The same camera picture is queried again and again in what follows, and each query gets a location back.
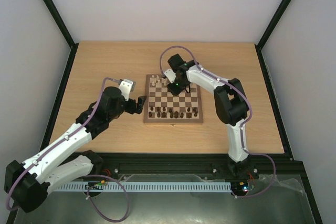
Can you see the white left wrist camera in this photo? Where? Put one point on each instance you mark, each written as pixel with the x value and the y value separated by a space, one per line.
pixel 126 86

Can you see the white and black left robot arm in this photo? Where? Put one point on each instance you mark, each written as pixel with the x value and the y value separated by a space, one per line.
pixel 29 183

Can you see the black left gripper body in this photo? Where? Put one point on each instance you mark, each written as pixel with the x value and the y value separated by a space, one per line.
pixel 132 109

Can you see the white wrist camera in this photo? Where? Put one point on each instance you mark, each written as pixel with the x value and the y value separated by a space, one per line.
pixel 170 75
pixel 126 86

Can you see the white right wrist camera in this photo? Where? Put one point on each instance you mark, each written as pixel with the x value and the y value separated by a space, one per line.
pixel 170 75

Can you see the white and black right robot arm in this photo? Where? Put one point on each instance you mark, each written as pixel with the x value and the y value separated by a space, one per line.
pixel 229 97

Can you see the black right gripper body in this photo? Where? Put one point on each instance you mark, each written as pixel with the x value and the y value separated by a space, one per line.
pixel 176 88

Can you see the wooden chessboard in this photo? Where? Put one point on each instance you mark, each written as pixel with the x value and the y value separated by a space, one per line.
pixel 159 99

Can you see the light blue slotted cable duct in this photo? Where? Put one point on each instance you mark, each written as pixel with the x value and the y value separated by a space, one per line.
pixel 151 187

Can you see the black aluminium frame rail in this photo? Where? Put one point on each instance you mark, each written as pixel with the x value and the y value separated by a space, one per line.
pixel 211 166

